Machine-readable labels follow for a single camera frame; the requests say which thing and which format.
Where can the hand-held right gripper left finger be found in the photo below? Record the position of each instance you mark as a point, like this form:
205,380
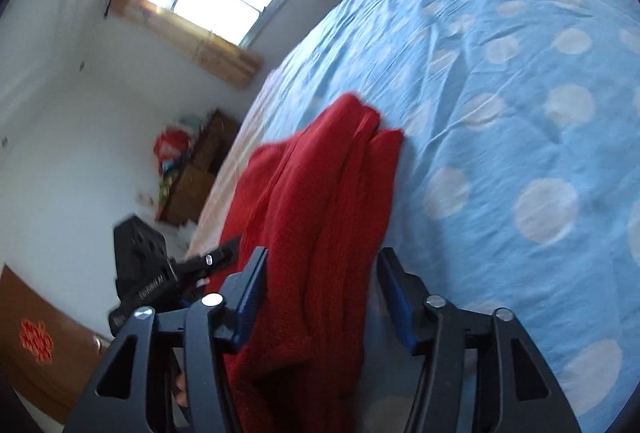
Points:
252,295

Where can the green cloth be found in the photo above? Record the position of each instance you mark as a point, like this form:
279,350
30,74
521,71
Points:
167,188

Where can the blue polka dot blanket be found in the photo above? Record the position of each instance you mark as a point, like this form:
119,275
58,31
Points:
500,138

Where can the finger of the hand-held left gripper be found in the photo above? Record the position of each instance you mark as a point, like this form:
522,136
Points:
200,265

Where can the wooden desk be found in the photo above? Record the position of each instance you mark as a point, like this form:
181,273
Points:
197,183

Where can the red bag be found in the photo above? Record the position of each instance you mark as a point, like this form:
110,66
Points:
172,145

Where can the beige curtain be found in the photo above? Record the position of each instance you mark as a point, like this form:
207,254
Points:
200,48

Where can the red knitted sweater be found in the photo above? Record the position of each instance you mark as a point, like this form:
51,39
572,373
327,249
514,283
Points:
310,213

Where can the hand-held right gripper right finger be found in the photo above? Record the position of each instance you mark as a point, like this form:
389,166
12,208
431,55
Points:
396,305

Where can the brown wooden door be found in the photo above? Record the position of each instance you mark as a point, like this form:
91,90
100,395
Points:
50,363

